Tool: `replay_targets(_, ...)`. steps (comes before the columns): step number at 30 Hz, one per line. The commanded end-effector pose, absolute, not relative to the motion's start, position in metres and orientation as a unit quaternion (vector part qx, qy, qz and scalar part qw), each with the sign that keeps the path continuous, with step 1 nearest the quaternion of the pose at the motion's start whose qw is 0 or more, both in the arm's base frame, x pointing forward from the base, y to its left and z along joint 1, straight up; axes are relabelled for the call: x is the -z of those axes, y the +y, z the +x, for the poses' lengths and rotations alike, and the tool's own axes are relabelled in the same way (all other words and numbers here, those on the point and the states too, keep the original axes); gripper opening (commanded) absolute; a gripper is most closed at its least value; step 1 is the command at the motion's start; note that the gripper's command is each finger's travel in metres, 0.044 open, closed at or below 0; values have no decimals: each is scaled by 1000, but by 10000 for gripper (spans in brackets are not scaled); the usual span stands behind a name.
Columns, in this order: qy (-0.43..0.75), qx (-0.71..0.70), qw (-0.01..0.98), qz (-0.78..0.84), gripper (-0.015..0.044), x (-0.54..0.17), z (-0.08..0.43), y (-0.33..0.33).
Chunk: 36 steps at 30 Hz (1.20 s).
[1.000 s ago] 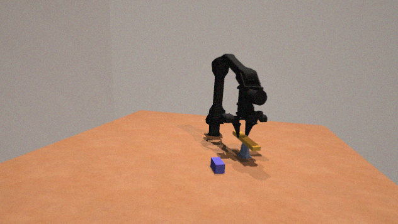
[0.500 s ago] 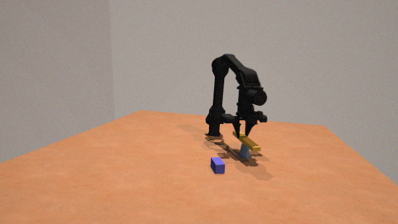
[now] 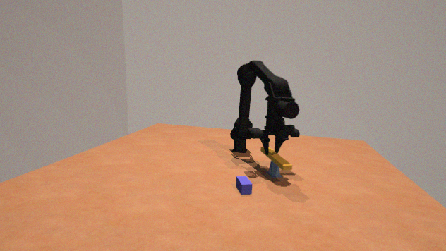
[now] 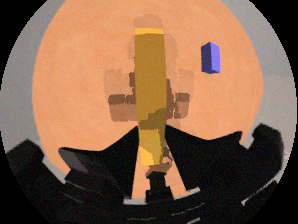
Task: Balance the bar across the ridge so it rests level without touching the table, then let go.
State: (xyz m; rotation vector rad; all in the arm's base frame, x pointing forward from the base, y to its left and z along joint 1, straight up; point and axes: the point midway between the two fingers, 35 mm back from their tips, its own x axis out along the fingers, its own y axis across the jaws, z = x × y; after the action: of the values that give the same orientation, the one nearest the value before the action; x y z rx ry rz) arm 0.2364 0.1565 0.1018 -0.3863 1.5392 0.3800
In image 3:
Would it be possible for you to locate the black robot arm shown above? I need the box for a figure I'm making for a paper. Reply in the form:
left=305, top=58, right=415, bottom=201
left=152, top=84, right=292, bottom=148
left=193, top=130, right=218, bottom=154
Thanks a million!
left=230, top=60, right=300, bottom=153

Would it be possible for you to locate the purple rectangular block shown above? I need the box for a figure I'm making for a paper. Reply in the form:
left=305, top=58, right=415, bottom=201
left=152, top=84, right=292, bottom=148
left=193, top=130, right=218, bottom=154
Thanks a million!
left=236, top=176, right=252, bottom=195

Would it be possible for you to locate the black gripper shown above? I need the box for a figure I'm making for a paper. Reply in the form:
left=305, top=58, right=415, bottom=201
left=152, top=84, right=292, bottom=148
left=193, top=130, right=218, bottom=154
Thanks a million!
left=247, top=114, right=300, bottom=155

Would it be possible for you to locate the yellow bar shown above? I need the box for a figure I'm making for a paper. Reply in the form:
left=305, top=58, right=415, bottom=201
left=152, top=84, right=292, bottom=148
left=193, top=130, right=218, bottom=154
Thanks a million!
left=260, top=147, right=293, bottom=170

